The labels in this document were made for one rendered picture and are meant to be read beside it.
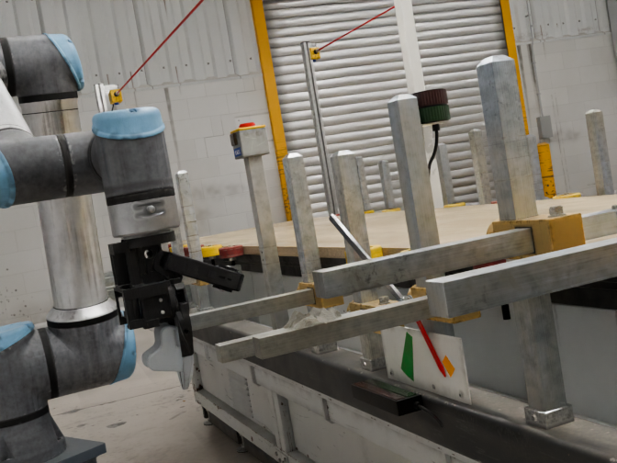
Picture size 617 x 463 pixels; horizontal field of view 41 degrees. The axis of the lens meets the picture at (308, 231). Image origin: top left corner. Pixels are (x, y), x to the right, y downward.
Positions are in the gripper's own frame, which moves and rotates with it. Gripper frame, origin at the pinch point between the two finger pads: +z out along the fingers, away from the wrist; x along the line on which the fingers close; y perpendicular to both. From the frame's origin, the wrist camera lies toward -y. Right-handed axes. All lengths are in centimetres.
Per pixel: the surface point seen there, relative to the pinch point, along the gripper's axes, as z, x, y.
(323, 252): -6, -80, -58
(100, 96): -80, -284, -48
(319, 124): -53, -280, -157
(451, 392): 11.6, 2.2, -38.9
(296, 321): -4.2, 0.1, -16.7
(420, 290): -4.0, -2.3, -38.9
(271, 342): -2.5, 1.9, -11.8
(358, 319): -2.8, 2.2, -25.4
